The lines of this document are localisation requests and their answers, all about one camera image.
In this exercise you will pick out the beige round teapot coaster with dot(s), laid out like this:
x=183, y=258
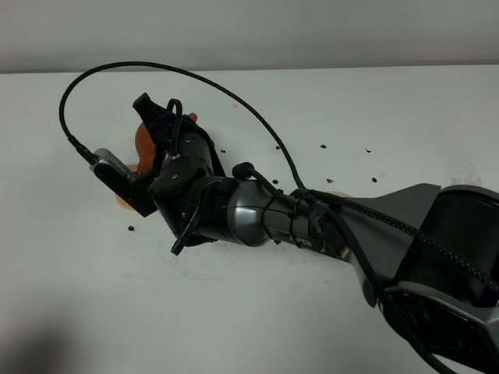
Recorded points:
x=340, y=194

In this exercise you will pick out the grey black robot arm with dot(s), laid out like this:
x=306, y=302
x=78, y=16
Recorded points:
x=426, y=256

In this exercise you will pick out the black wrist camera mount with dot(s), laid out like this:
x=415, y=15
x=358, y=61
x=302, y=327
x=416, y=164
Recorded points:
x=124, y=182

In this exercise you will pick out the brown clay teapot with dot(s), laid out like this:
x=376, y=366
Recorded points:
x=145, y=149

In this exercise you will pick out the orange coaster near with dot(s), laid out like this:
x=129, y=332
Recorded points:
x=119, y=199

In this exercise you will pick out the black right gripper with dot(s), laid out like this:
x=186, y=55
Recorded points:
x=194, y=182

